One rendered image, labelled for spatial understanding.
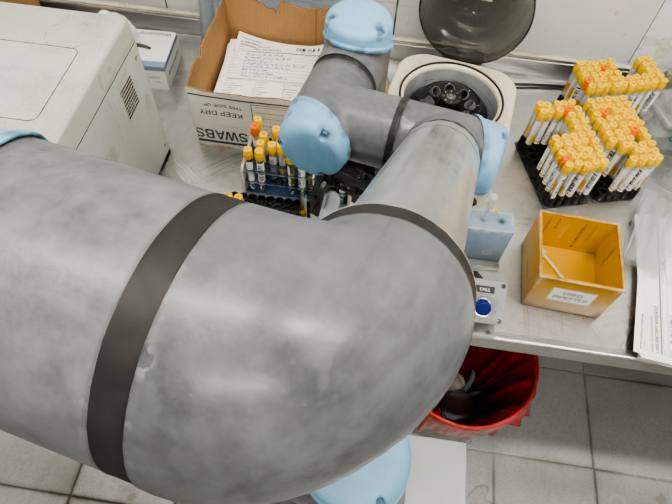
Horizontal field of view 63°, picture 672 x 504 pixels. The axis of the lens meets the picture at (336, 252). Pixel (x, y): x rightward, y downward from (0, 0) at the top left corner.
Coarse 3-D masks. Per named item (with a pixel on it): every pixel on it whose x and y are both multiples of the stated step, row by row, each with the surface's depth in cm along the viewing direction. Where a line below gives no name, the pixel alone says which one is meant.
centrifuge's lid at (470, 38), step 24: (432, 0) 109; (456, 0) 109; (480, 0) 108; (504, 0) 106; (528, 0) 103; (432, 24) 111; (456, 24) 112; (480, 24) 111; (504, 24) 109; (528, 24) 104; (456, 48) 113; (480, 48) 112; (504, 48) 110
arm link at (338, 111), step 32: (320, 64) 57; (352, 64) 57; (320, 96) 54; (352, 96) 54; (384, 96) 54; (288, 128) 53; (320, 128) 52; (352, 128) 53; (384, 128) 53; (320, 160) 55; (352, 160) 57
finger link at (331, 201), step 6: (330, 192) 79; (336, 192) 79; (324, 198) 79; (330, 198) 79; (336, 198) 79; (324, 204) 80; (330, 204) 80; (336, 204) 79; (324, 210) 81; (330, 210) 80; (312, 216) 81; (324, 216) 81
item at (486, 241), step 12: (480, 216) 91; (492, 216) 91; (504, 216) 91; (468, 228) 90; (480, 228) 90; (492, 228) 90; (504, 228) 90; (468, 240) 93; (480, 240) 92; (492, 240) 92; (504, 240) 92; (468, 252) 96; (480, 252) 95; (492, 252) 95; (480, 264) 97; (492, 264) 97
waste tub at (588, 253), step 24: (552, 216) 93; (576, 216) 92; (528, 240) 96; (552, 240) 98; (576, 240) 97; (600, 240) 95; (528, 264) 93; (576, 264) 98; (600, 264) 95; (528, 288) 91; (552, 288) 88; (576, 288) 86; (600, 288) 85; (624, 288) 85; (576, 312) 92; (600, 312) 91
